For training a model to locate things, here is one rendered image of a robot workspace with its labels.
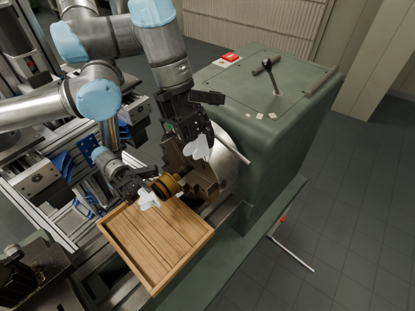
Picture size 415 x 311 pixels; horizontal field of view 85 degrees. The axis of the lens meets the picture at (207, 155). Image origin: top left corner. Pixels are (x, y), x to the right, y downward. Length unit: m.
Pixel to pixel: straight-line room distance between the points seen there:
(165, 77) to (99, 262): 0.74
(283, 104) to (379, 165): 2.04
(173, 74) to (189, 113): 0.09
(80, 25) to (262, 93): 0.63
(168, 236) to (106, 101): 0.54
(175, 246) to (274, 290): 1.05
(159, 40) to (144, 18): 0.04
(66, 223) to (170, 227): 1.14
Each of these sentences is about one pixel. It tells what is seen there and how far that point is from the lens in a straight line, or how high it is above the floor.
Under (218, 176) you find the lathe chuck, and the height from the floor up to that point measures 1.15.
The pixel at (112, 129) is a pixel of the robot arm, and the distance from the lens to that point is 0.98.
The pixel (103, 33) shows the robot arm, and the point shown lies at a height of 1.57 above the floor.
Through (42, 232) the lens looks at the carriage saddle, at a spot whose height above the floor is 0.92.
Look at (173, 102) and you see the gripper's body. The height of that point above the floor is 1.48.
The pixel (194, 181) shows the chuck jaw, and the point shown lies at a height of 1.11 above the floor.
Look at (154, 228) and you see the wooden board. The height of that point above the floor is 0.89.
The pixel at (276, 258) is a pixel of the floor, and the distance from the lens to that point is 1.90.
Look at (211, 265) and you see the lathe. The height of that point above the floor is 0.54.
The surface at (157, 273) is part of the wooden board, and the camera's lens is 0.90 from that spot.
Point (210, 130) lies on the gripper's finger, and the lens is 0.51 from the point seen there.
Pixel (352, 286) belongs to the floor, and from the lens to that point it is 2.03.
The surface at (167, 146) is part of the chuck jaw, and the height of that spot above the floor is 1.18.
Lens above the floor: 1.74
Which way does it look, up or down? 48 degrees down
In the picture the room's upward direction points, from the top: straight up
